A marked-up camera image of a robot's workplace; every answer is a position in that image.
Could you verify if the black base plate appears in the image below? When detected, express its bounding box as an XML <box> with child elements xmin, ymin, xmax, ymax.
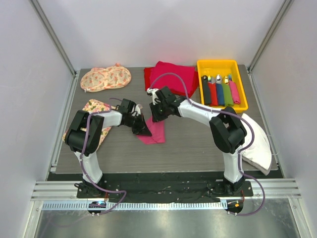
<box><xmin>74</xmin><ymin>172</ymin><xmax>254</xmax><ymax>203</ymax></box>

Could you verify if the aluminium frame rail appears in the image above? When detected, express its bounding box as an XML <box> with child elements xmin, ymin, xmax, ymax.
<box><xmin>31</xmin><ymin>179</ymin><xmax>301</xmax><ymax>203</ymax></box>

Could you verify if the yellow plastic bin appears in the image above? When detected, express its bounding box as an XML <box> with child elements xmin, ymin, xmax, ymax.
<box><xmin>197</xmin><ymin>59</ymin><xmax>249</xmax><ymax>113</ymax></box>

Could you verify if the white cloth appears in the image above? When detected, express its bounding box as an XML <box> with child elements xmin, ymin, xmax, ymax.
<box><xmin>241</xmin><ymin>113</ymin><xmax>272</xmax><ymax>176</ymax></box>

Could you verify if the blue napkin cutlery roll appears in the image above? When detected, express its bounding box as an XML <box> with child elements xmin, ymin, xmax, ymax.
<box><xmin>215</xmin><ymin>74</ymin><xmax>225</xmax><ymax>106</ymax></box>

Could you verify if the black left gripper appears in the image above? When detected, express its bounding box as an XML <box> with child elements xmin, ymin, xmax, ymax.
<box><xmin>124</xmin><ymin>113</ymin><xmax>151</xmax><ymax>137</ymax></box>

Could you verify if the floral fabric pouch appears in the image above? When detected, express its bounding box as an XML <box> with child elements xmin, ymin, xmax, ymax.
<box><xmin>80</xmin><ymin>63</ymin><xmax>132</xmax><ymax>93</ymax></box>

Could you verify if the red napkin cutlery roll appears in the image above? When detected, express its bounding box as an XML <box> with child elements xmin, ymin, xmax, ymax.
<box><xmin>208</xmin><ymin>76</ymin><xmax>218</xmax><ymax>106</ymax></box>

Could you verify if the stack of red napkins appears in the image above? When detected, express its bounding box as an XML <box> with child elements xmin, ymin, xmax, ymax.
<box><xmin>144</xmin><ymin>61</ymin><xmax>199</xmax><ymax>97</ymax></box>

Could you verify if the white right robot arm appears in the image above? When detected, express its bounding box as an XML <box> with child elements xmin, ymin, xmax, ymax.
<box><xmin>147</xmin><ymin>86</ymin><xmax>247</xmax><ymax>196</ymax></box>

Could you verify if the pink paper napkin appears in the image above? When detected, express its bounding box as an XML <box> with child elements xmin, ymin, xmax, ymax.
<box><xmin>137</xmin><ymin>117</ymin><xmax>165</xmax><ymax>145</ymax></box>

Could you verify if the black napkin cutlery roll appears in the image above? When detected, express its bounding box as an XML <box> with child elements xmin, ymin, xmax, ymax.
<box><xmin>202</xmin><ymin>75</ymin><xmax>211</xmax><ymax>105</ymax></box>

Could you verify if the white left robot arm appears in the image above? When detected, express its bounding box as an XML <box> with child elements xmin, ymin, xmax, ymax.
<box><xmin>64</xmin><ymin>99</ymin><xmax>152</xmax><ymax>198</ymax></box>

